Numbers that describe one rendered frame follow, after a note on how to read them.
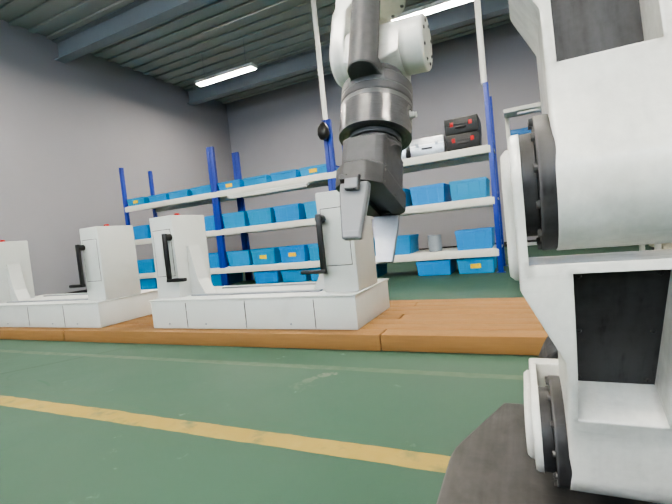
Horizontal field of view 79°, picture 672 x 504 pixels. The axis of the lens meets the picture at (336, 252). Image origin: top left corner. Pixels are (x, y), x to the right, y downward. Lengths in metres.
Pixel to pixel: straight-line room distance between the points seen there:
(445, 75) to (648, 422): 8.37
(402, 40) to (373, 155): 0.15
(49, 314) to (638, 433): 3.68
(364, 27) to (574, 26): 0.22
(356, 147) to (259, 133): 9.75
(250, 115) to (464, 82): 4.90
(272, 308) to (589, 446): 1.90
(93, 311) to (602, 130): 3.25
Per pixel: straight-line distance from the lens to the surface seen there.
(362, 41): 0.51
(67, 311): 3.64
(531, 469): 0.81
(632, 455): 0.61
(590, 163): 0.43
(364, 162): 0.43
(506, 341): 1.87
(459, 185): 4.57
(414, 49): 0.54
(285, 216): 5.28
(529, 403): 0.65
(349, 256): 2.11
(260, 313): 2.36
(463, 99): 8.57
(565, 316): 0.47
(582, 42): 0.55
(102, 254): 3.37
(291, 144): 9.68
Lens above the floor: 0.58
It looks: 3 degrees down
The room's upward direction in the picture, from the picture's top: 6 degrees counter-clockwise
